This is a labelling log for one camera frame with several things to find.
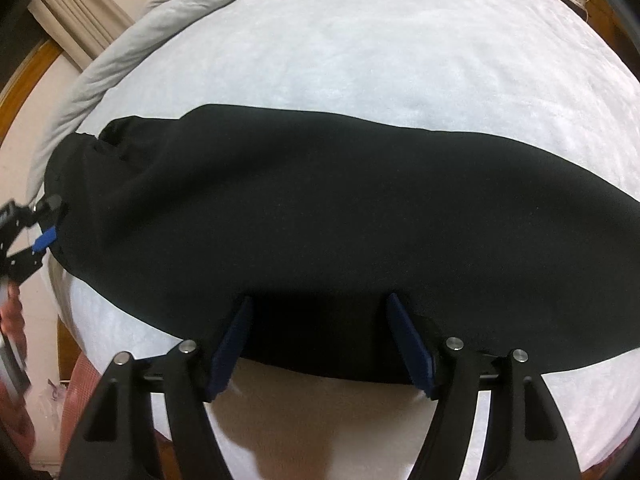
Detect person's left hand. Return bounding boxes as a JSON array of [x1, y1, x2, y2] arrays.
[[0, 282, 27, 361]]

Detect grey duvet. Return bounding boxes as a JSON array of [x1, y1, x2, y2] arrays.
[[26, 0, 321, 206]]

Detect wooden bed frame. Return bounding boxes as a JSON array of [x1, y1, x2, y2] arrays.
[[0, 39, 83, 383]]

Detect wooden desk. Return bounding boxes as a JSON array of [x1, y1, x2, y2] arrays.
[[582, 0, 631, 81]]

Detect white bed sheet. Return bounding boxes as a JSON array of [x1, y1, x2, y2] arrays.
[[47, 0, 640, 480]]

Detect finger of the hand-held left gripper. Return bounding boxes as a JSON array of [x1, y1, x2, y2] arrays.
[[15, 195, 63, 231], [5, 226, 57, 281]]

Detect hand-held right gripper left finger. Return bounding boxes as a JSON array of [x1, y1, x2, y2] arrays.
[[59, 295, 255, 480]]

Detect beige curtain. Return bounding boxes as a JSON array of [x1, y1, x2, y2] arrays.
[[27, 0, 136, 73]]

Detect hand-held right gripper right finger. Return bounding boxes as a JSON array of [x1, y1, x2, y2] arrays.
[[384, 292, 585, 480]]

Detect pink cloth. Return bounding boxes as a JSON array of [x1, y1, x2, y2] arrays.
[[0, 347, 108, 476]]

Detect black pants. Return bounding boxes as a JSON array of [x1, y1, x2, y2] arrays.
[[44, 104, 640, 386]]

